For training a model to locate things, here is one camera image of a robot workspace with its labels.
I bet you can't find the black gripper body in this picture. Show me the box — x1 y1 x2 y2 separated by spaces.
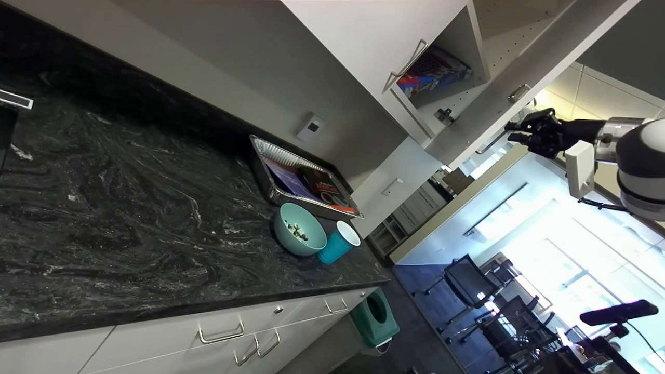
546 116 610 152

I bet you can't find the silver wire door handle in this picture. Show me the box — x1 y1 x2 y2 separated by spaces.
381 37 430 93
475 123 518 156

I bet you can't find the dark cabinet hinge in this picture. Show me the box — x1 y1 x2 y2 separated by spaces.
434 106 458 127

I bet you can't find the white base cabinet run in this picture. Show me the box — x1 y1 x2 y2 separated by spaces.
0 285 381 374

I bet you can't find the silver hinge plate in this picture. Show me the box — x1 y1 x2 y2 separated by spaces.
507 84 531 105

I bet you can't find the brown cardboard box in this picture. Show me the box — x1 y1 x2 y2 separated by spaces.
440 167 473 198

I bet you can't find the colorful blue red box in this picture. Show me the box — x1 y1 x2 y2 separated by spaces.
397 46 473 108

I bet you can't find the gray locker shelf unit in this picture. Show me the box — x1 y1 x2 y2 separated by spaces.
364 181 450 264

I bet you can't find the black office chair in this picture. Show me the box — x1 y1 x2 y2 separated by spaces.
479 294 559 367
443 254 503 335

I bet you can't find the orange black book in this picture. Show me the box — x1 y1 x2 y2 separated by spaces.
301 168 359 217

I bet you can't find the blue plastic cup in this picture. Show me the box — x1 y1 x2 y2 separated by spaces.
317 219 364 268

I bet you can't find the green trash bin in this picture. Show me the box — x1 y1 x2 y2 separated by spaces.
348 289 400 350

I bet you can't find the blue purple book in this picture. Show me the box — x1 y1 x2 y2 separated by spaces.
266 156 312 199

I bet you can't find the teal bowl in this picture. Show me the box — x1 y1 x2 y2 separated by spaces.
269 202 328 258

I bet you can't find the silver framed counter outlet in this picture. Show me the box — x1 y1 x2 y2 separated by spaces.
0 88 35 112

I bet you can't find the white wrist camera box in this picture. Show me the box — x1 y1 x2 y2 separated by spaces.
562 139 599 202

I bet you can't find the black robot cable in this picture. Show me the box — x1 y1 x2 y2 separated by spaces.
577 196 630 212

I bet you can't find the white wall cabinet carcass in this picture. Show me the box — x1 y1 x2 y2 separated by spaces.
387 0 577 152

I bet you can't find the black stereo camera bar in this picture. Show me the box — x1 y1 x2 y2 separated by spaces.
577 298 660 328

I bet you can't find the white wall cabinet door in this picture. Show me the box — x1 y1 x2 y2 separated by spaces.
279 0 473 106

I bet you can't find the white wall thermostat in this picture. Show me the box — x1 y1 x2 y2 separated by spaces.
295 112 323 144

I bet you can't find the silver drawer handle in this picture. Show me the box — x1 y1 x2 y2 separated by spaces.
319 295 351 317
196 317 245 348

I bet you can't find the silver base cabinet door handle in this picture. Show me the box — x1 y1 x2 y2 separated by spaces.
255 325 284 360
231 335 263 368

